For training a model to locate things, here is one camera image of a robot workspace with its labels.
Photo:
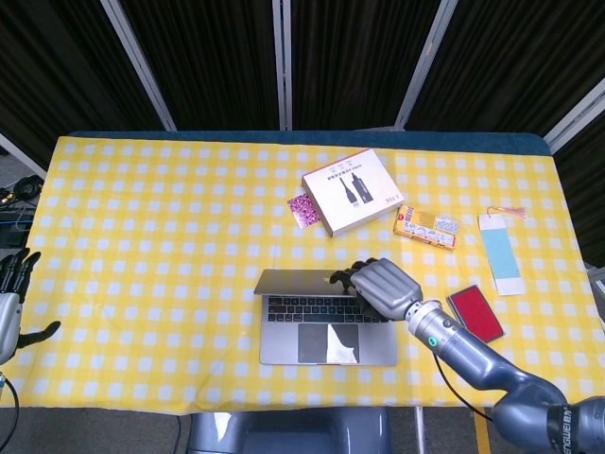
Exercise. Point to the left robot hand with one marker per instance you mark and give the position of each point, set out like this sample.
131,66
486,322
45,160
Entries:
9,312

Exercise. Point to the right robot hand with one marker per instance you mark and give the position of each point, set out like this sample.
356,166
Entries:
383,288

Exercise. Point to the silver laptop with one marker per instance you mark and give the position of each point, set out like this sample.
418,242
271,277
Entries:
326,321

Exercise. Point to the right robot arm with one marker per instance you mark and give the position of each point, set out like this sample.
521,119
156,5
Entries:
496,369

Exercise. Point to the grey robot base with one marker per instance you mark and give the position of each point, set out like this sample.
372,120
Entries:
288,432

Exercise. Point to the yellow snack package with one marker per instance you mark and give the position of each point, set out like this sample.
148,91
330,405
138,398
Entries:
427,227

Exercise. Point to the red stamp pad case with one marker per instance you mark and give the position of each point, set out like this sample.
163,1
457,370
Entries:
477,314

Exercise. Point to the pink glitter card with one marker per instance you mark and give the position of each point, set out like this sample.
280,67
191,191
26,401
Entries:
303,211

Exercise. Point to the blue bookmark with tassel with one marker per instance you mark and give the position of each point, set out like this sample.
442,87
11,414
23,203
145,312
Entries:
501,255

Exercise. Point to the yellow checkered tablecloth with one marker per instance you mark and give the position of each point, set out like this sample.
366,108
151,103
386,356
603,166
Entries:
142,260

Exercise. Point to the white partition frame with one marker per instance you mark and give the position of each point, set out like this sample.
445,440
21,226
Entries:
286,64

